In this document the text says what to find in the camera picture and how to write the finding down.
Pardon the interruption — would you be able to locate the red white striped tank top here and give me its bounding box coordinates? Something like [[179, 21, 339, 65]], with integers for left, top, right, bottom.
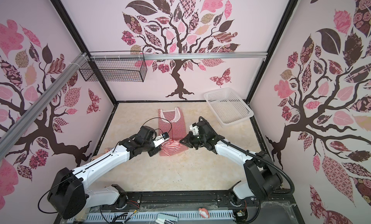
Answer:
[[158, 107, 188, 156]]

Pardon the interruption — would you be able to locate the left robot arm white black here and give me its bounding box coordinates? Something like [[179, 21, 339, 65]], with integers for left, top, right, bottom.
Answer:
[[47, 133, 169, 220]]

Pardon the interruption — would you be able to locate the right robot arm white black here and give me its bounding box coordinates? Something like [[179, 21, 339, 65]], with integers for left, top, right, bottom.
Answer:
[[180, 132, 283, 206]]

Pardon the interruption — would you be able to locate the white plastic laundry basket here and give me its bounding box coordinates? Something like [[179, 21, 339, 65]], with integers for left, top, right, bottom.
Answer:
[[204, 88, 254, 127]]

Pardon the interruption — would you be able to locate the red white small toy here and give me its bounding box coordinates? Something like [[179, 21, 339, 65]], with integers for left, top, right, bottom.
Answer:
[[198, 208, 210, 219]]

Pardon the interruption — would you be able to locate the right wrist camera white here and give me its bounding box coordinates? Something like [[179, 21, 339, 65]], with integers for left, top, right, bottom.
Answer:
[[188, 116, 216, 140]]

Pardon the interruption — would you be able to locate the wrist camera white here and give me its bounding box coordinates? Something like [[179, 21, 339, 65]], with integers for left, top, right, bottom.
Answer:
[[136, 125, 171, 149], [188, 116, 216, 140]]

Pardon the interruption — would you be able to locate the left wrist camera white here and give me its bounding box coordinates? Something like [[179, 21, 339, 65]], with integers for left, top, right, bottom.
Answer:
[[136, 125, 171, 149]]

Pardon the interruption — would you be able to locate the thin black camera cable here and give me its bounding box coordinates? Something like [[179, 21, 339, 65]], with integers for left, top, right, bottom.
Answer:
[[143, 116, 173, 136]]

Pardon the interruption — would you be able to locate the black corrugated cable conduit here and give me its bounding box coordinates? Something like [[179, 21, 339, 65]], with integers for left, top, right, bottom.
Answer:
[[220, 136, 296, 224]]

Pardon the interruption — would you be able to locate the white device on duct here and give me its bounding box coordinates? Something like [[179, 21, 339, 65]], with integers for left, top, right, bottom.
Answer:
[[155, 213, 178, 224]]

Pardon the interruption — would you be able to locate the white slotted cable duct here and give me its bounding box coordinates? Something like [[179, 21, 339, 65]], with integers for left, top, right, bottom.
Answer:
[[65, 209, 235, 224]]

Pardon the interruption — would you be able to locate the black wire mesh basket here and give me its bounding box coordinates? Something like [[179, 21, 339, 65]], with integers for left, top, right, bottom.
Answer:
[[79, 50, 147, 83]]

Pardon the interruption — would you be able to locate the aluminium rail back wall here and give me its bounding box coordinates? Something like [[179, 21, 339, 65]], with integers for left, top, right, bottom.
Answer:
[[89, 51, 268, 60]]

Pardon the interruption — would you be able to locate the aluminium rail wall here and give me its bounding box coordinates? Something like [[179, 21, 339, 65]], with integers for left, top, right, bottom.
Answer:
[[89, 51, 268, 60], [1, 53, 89, 159]]

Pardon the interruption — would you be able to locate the aluminium rail left wall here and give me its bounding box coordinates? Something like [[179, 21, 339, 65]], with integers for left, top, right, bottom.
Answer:
[[1, 53, 89, 159]]

